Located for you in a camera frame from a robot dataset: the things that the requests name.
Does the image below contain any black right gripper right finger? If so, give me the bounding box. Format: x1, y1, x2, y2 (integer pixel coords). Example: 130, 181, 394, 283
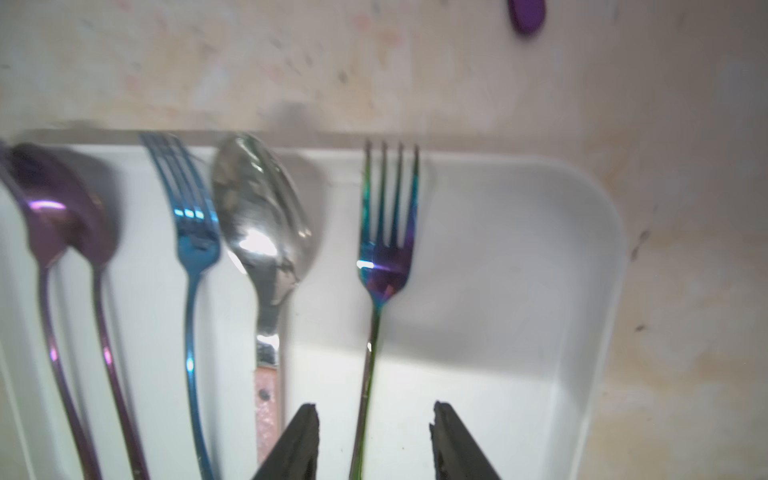
430, 401, 500, 480

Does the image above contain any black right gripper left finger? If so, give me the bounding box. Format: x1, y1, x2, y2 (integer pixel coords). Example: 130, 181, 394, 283
253, 403, 319, 480

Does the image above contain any rainbow iridescent fork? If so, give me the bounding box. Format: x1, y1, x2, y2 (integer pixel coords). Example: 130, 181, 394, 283
349, 140, 420, 479

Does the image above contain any blue fork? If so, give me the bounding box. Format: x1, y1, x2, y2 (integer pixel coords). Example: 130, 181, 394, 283
140, 131, 221, 479

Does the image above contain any silver spoon pink handle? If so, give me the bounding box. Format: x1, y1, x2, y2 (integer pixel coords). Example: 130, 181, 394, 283
212, 133, 314, 464

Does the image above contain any dark purple spoon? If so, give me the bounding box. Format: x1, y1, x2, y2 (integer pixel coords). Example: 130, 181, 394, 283
12, 143, 149, 479

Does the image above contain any dark purple fork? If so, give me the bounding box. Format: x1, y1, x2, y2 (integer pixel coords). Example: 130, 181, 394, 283
1, 144, 101, 479

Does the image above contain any maroon purple spoon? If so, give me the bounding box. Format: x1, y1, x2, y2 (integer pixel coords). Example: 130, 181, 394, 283
507, 0, 546, 35

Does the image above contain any white rectangular tray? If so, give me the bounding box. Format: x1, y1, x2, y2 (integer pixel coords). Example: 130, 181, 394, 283
1, 143, 628, 479

